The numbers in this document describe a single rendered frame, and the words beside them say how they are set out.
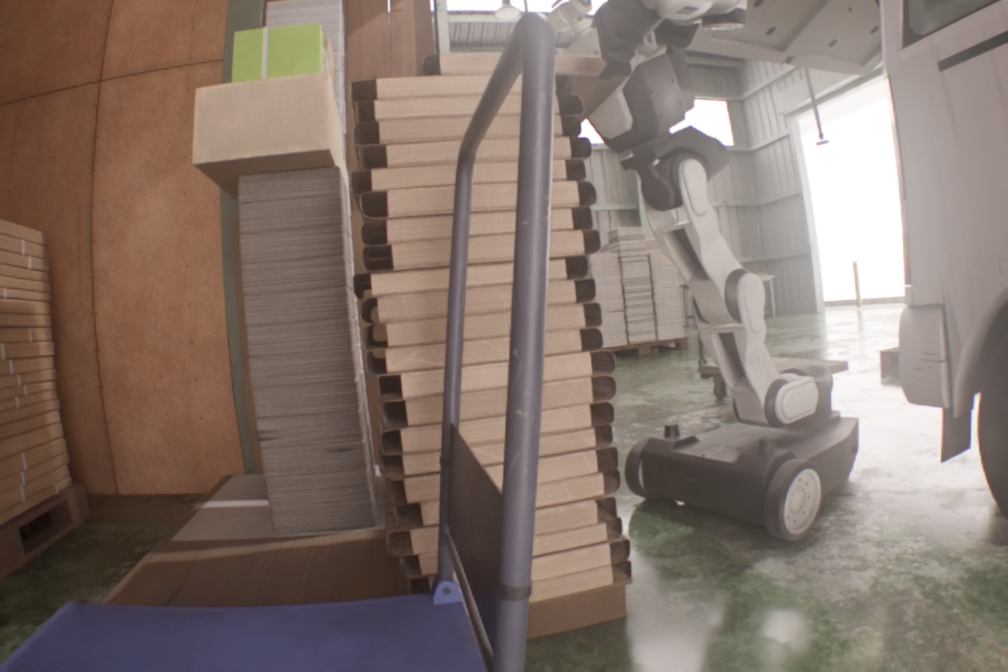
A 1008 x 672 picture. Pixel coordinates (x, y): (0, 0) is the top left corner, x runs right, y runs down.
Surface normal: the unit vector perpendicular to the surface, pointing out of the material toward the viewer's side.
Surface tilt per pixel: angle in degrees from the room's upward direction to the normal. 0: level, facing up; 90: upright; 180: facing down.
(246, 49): 90
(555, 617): 90
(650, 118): 115
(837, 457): 90
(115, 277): 90
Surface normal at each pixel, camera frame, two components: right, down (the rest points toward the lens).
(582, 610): 0.21, -0.05
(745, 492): -0.89, 0.07
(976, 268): -0.97, 0.11
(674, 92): 0.57, 0.07
